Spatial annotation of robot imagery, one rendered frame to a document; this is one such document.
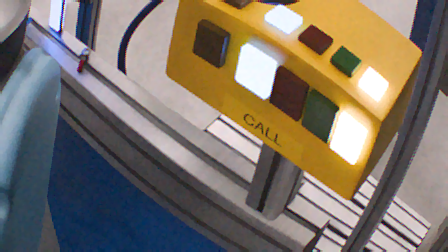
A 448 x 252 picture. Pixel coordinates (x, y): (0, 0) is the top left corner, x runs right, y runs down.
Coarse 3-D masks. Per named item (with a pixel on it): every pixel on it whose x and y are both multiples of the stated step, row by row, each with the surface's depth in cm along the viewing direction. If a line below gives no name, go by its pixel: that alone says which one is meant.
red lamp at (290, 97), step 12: (276, 72) 48; (288, 72) 48; (276, 84) 49; (288, 84) 48; (300, 84) 47; (276, 96) 49; (288, 96) 49; (300, 96) 48; (288, 108) 49; (300, 108) 49
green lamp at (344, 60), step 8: (344, 48) 47; (336, 56) 47; (344, 56) 47; (352, 56) 47; (336, 64) 46; (344, 64) 46; (352, 64) 46; (360, 64) 47; (344, 72) 46; (352, 72) 46
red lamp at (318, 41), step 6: (306, 30) 48; (312, 30) 48; (318, 30) 48; (300, 36) 47; (306, 36) 47; (312, 36) 47; (318, 36) 47; (324, 36) 48; (306, 42) 47; (312, 42) 47; (318, 42) 47; (324, 42) 47; (330, 42) 47; (312, 48) 47; (318, 48) 47; (324, 48) 47
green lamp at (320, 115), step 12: (312, 96) 47; (324, 96) 47; (312, 108) 48; (324, 108) 47; (336, 108) 47; (312, 120) 48; (324, 120) 48; (336, 120) 47; (312, 132) 49; (324, 132) 48
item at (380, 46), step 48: (192, 0) 50; (288, 0) 50; (336, 0) 51; (192, 48) 53; (240, 48) 50; (288, 48) 47; (336, 48) 48; (384, 48) 49; (240, 96) 53; (336, 96) 47; (384, 96) 46; (288, 144) 52; (384, 144) 51; (336, 192) 52
